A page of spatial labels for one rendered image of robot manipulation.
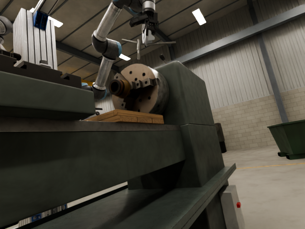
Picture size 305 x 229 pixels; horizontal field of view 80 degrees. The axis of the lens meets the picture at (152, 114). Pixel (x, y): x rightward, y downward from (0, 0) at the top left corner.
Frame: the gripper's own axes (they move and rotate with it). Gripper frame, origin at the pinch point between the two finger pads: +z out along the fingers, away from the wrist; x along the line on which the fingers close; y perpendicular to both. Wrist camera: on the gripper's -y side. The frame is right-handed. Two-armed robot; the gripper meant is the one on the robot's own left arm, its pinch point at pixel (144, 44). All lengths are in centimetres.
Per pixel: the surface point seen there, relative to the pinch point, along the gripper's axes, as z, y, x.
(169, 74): 17.3, 13.9, -4.3
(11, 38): -412, -427, 1033
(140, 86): 28.0, -6.1, -13.6
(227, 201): 92, 51, -8
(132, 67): 15.3, -7.4, -2.5
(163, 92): 29.8, 6.9, -11.8
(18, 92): 43, -41, -63
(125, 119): 46, -18, -40
